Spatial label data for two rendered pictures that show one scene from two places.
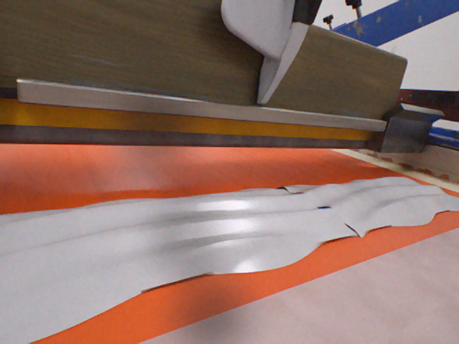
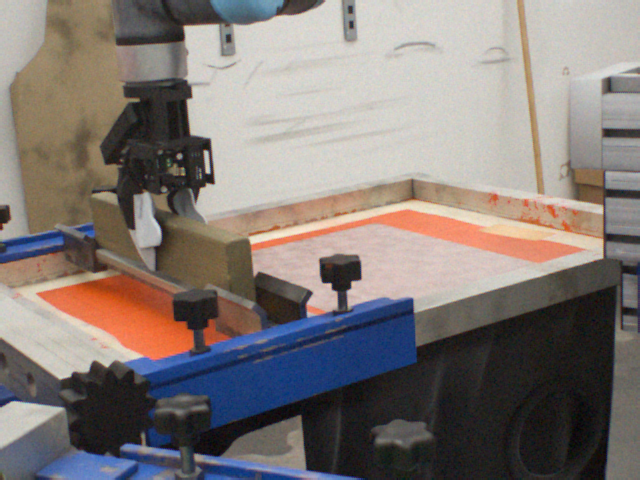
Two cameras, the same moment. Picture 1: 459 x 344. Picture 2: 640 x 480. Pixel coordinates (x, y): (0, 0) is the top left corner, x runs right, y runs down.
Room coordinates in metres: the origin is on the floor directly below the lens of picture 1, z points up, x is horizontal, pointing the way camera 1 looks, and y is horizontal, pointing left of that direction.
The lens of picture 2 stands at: (0.00, 1.23, 1.34)
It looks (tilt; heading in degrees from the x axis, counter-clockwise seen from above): 14 degrees down; 273
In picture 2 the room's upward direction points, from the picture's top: 4 degrees counter-clockwise
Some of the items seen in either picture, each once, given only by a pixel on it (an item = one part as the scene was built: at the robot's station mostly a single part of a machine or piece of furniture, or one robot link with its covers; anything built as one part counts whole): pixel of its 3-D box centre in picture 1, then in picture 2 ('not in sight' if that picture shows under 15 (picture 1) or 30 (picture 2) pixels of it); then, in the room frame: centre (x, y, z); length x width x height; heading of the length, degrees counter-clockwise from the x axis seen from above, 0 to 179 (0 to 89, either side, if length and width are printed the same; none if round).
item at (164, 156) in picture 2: not in sight; (164, 137); (0.22, 0.01, 1.16); 0.09 x 0.08 x 0.12; 126
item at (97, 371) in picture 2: not in sight; (100, 404); (0.22, 0.42, 1.02); 0.07 x 0.06 x 0.07; 36
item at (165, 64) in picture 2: not in sight; (155, 63); (0.22, 0.01, 1.24); 0.08 x 0.08 x 0.05
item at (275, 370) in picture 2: not in sight; (277, 361); (0.09, 0.23, 0.98); 0.30 x 0.05 x 0.07; 36
